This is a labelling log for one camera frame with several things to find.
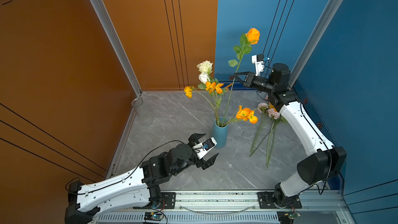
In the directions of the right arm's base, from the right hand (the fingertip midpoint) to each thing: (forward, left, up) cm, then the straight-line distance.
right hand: (233, 75), depth 70 cm
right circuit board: (-49, -24, -43) cm, 69 cm away
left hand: (-25, +11, -16) cm, 31 cm away
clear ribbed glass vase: (+5, +52, -34) cm, 63 cm away
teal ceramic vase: (-15, +5, -24) cm, 29 cm away
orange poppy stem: (+3, +22, -12) cm, 25 cm away
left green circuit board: (-48, +37, -42) cm, 74 cm away
